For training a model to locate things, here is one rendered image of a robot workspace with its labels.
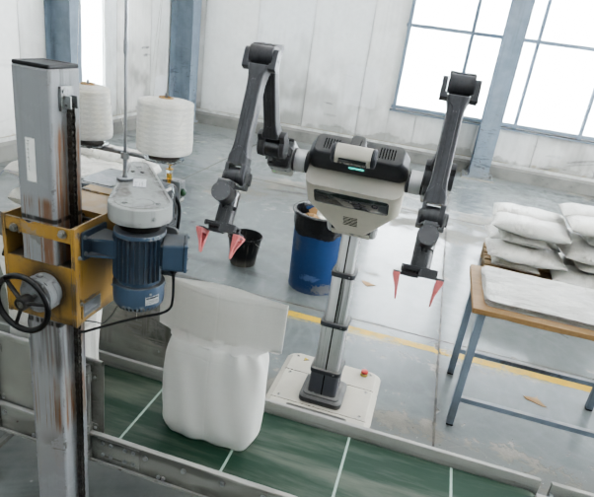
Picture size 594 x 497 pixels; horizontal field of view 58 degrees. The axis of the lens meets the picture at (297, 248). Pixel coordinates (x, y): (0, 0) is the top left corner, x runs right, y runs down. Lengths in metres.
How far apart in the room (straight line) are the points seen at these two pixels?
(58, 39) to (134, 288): 6.37
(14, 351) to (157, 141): 1.09
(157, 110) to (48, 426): 1.09
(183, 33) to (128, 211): 9.08
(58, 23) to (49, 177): 6.28
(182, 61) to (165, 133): 8.95
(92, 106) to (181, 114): 0.28
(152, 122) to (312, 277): 2.78
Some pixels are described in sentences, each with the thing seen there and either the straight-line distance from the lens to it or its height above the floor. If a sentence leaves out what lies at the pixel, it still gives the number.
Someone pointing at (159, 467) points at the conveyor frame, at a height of 0.34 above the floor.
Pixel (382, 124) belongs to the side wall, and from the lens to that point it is 9.78.
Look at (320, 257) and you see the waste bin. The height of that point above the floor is 0.33.
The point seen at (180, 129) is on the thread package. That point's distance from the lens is 1.61.
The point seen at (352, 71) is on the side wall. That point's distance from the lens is 9.79.
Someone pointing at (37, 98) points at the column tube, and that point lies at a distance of 1.56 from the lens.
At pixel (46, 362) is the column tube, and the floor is 0.87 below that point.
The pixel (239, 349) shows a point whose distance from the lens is 2.01.
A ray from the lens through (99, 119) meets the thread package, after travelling 1.75.
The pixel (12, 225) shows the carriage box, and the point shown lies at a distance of 1.71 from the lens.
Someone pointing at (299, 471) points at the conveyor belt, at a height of 0.38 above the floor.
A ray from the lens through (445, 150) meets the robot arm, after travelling 1.59.
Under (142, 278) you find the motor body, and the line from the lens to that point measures 1.62.
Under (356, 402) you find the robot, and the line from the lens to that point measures 2.78.
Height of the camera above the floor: 1.93
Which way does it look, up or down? 22 degrees down
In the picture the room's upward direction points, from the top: 8 degrees clockwise
